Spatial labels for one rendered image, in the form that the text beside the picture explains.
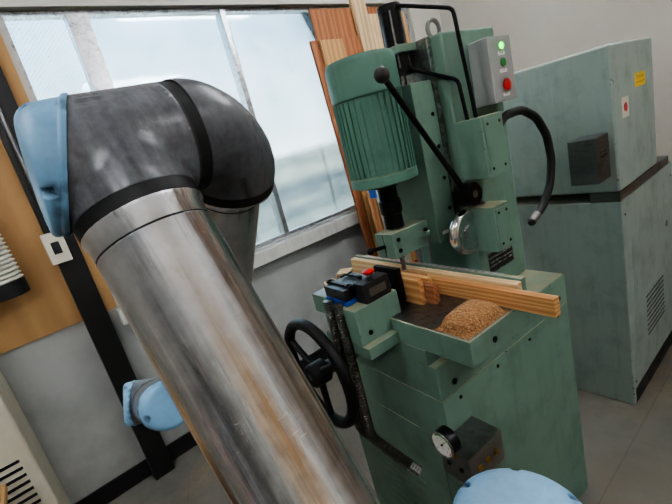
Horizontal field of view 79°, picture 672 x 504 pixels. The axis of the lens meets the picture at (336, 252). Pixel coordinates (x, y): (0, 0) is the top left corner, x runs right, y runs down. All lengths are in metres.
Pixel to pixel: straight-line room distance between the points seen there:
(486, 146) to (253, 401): 0.89
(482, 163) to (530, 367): 0.58
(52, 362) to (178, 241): 1.86
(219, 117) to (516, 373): 1.03
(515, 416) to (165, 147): 1.12
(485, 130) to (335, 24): 1.94
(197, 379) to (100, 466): 2.06
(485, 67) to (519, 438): 1.00
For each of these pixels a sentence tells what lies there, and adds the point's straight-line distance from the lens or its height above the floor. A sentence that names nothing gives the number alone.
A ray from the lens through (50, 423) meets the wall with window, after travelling 2.29.
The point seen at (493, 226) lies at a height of 1.03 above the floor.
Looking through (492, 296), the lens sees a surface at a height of 0.92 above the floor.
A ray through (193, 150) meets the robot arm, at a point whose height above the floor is 1.36.
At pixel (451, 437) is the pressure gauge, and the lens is 0.98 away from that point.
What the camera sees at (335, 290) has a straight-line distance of 0.98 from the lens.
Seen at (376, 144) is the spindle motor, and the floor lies 1.30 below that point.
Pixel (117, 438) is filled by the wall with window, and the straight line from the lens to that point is 2.37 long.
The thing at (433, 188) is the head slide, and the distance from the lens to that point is 1.12.
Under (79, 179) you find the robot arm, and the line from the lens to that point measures 0.40.
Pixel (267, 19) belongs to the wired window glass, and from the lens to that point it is 2.78.
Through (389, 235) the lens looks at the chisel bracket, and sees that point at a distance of 1.07.
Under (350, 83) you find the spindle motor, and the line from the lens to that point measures 1.01.
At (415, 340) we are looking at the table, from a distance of 0.97.
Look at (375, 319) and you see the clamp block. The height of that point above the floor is 0.92.
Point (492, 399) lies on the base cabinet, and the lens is 1.18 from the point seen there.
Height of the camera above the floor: 1.33
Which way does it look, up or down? 15 degrees down
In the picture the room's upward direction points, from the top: 15 degrees counter-clockwise
